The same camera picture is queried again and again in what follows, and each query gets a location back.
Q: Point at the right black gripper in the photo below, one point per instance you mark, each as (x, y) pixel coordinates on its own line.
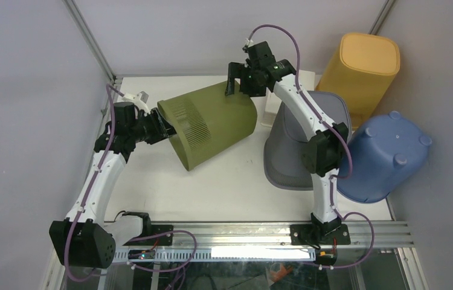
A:
(235, 70)

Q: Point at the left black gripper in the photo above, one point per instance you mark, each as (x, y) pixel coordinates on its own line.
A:
(162, 128)

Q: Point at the olive green waste bin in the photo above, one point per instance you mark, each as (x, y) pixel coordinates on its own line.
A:
(207, 122)

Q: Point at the white perforated plastic tray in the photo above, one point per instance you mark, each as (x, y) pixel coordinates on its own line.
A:
(272, 103)

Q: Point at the grey mesh waste bin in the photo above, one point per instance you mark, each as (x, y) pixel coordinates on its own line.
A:
(281, 156)

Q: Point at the yellow slatted waste bin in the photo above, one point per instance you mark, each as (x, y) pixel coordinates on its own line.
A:
(360, 71)

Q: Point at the blue plastic bucket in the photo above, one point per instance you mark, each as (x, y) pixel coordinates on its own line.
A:
(386, 150)

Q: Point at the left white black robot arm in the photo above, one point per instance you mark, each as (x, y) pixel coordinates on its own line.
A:
(83, 239)

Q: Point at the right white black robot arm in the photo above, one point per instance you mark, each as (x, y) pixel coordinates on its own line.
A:
(326, 140)

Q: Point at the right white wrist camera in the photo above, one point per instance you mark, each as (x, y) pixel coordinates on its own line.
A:
(248, 43)

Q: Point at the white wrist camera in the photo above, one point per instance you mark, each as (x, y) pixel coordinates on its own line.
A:
(248, 43)
(139, 100)

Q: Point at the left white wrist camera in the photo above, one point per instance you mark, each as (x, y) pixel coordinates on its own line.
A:
(139, 100)

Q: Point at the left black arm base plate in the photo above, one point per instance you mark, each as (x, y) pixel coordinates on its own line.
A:
(165, 238)

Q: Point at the white slotted cable duct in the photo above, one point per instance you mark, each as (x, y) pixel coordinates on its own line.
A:
(218, 254)

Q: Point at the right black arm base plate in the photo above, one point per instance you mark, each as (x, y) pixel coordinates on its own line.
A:
(308, 234)

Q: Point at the aluminium mounting rail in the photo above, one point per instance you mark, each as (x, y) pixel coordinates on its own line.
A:
(379, 234)

